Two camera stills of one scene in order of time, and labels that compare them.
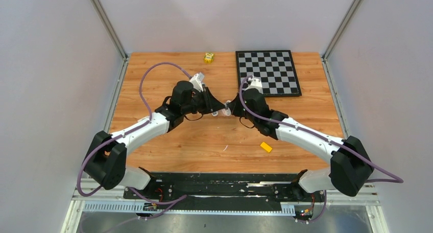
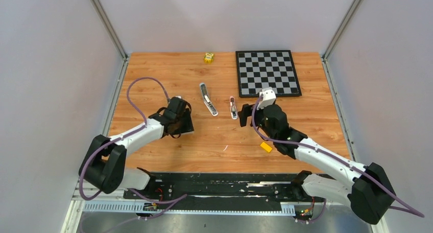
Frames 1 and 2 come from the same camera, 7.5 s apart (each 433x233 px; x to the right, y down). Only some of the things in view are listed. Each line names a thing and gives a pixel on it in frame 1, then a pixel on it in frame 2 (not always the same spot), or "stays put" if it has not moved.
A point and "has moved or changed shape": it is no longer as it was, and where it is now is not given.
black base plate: (266, 187) stays put
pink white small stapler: (224, 112) has moved or changed shape
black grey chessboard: (275, 69) stays put
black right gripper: (234, 106) -> (246, 112)
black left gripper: (210, 103) -> (188, 126)
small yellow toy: (209, 57) stays put
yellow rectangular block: (266, 146) stays put
